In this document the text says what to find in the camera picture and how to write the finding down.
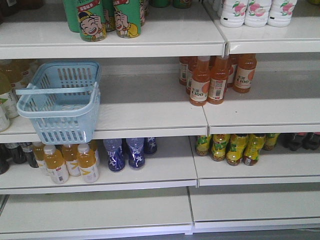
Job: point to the yellow lemon tea bottle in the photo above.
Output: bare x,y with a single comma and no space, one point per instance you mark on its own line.
252,151
237,145
203,144
219,146
271,141

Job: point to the white peach drink bottle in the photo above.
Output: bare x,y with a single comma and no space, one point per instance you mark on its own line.
257,13
280,13
233,13

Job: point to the pale green juice bottle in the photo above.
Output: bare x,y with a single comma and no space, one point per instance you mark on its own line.
4,119
13,73
8,98

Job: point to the coke bottle red label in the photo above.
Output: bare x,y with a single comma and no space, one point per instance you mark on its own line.
294,140
311,141

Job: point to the light blue plastic basket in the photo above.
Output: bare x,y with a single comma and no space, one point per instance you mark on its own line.
62,101

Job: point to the white right shelf unit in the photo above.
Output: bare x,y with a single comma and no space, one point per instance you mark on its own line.
282,190

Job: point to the white shelf unit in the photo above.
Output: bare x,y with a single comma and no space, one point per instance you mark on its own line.
140,96
282,190

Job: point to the dark tea bottle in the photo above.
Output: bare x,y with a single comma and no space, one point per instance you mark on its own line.
16,152
4,155
27,148

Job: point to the white left shelf unit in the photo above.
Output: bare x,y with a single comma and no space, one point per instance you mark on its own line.
140,96

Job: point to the blue sports drink bottle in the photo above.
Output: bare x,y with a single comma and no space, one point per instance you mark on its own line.
136,158
113,147
150,145

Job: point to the green cartoon can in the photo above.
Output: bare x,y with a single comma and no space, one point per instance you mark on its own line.
127,18
86,17

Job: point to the orange C100 drink bottle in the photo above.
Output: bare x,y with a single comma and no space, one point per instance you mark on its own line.
200,82
245,72
218,80

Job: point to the orange juice bottle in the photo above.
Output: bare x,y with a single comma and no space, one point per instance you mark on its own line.
38,151
69,152
87,163
56,165

